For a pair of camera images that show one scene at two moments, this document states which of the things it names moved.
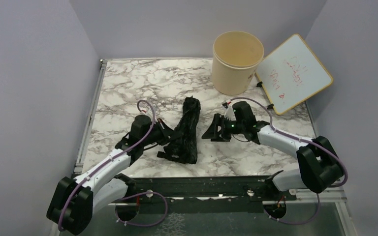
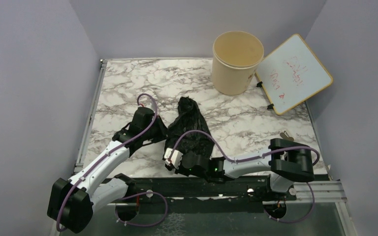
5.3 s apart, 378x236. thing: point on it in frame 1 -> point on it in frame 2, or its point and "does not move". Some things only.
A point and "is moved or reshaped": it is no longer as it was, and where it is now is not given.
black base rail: x=215 y=188 does not move
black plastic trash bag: x=185 y=149 is moved or reshaped
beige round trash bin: x=235 y=58 does not move
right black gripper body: x=234 y=127 -> x=181 y=169
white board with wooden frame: x=292 y=74 does not move
